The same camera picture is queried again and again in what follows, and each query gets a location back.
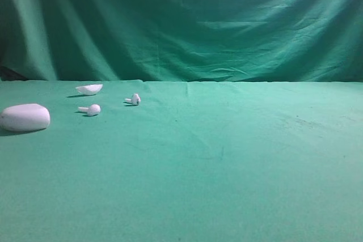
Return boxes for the white earbud with black tip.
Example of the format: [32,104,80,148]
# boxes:
[124,93,141,106]

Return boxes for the white earbud case body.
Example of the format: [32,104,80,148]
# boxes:
[1,104,50,132]

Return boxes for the green backdrop cloth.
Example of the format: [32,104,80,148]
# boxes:
[1,0,362,82]

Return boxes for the white earbud case lid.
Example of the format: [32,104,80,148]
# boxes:
[75,84,103,96]

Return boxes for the green table cloth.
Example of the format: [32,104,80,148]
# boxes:
[1,81,362,241]

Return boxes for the white earbud near left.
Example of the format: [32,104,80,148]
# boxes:
[78,104,101,117]

